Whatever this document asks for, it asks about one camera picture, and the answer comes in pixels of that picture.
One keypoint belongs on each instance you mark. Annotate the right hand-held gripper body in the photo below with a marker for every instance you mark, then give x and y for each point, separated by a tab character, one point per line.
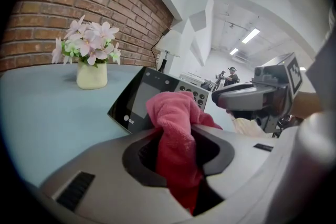
273	73

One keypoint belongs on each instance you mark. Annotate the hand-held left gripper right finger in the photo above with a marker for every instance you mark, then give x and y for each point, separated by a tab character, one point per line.
257	165

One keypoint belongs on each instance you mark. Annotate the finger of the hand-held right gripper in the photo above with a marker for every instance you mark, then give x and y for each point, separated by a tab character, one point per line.
244	97

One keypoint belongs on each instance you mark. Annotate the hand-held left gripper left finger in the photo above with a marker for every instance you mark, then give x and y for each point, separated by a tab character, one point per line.
105	170

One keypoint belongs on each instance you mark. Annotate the pink cloth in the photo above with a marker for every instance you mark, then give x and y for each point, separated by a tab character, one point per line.
176	123

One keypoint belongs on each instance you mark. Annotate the person's right forearm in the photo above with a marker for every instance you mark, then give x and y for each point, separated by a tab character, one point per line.
307	105

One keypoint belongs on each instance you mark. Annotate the ceiling light panel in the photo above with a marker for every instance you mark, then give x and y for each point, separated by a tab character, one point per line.
234	51
250	35

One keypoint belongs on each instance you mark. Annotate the white desk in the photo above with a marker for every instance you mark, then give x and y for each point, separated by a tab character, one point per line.
193	78

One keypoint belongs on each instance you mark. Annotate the light blue table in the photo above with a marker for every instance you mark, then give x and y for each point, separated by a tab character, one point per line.
52	112

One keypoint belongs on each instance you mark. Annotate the white table lamp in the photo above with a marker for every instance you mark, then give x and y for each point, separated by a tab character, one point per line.
169	43

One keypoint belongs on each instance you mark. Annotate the pink flowers in cream pot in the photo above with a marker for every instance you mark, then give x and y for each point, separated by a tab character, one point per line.
89	44

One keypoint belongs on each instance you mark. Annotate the black wall plug adapter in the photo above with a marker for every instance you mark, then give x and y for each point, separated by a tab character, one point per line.
166	31

